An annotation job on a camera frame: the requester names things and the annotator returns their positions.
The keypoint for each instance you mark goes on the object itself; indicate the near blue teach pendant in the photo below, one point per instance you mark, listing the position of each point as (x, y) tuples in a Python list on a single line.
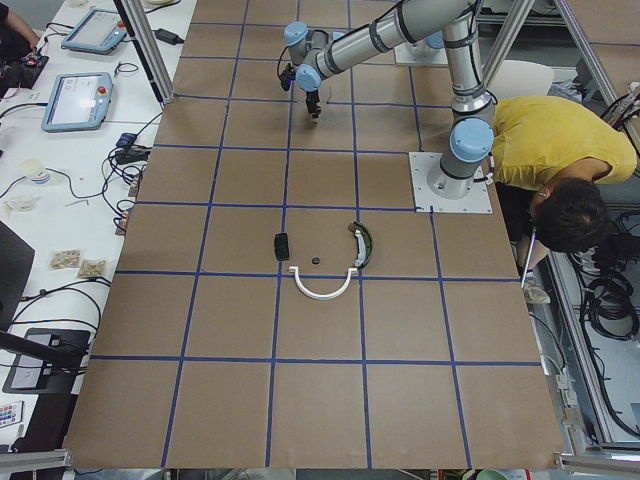
[(78, 102)]

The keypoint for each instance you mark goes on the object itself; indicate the blue teach pendant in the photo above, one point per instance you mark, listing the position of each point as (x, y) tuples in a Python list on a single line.
[(100, 31), (78, 102)]

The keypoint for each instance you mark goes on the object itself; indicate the black plastic clip part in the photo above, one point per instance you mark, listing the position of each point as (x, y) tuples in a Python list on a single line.
[(281, 246)]

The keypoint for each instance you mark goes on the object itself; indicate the white curved plastic part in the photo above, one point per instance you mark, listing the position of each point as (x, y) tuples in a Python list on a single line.
[(322, 289)]

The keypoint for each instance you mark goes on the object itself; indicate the black power adapter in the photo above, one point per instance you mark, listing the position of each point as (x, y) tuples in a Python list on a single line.
[(168, 37)]

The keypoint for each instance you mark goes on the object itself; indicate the far blue teach pendant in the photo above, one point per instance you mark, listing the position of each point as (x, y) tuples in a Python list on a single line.
[(100, 31)]

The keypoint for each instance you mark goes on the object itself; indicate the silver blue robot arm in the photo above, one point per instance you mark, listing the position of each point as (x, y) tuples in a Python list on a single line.
[(471, 135), (316, 54)]

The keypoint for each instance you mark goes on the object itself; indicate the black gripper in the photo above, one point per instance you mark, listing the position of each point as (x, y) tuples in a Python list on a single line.
[(312, 97)]

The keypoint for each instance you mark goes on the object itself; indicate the person in yellow shirt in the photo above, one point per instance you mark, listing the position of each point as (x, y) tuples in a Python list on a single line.
[(551, 157)]

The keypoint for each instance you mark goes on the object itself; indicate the aluminium frame post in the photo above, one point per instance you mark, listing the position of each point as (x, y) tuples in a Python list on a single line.
[(140, 32)]

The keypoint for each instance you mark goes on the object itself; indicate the black tablet stand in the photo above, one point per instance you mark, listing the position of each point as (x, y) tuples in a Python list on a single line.
[(46, 360)]

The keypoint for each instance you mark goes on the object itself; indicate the olive curved brake shoe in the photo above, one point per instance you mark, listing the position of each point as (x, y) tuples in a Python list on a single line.
[(364, 243)]

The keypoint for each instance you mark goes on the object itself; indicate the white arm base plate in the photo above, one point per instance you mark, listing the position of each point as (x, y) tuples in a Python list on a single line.
[(434, 192)]

